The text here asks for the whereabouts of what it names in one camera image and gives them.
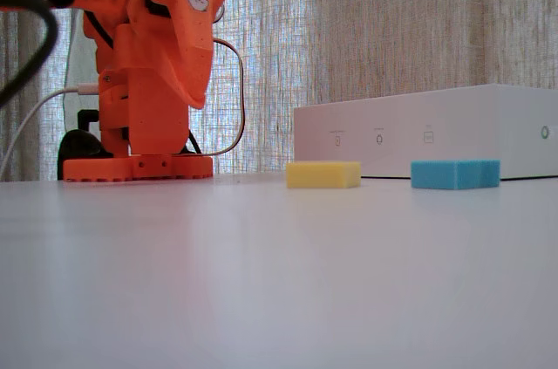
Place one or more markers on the white cardboard bin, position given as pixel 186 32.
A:
pixel 436 125

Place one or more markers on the yellow foam cuboid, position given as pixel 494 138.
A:
pixel 318 175

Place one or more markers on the black table clamp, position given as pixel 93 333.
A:
pixel 78 146

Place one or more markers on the orange gripper black servo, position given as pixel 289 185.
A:
pixel 198 61

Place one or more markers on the blue foam cuboid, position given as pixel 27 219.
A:
pixel 449 175

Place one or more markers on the orange robot base plate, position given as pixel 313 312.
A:
pixel 87 169

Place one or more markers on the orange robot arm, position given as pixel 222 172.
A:
pixel 109 46

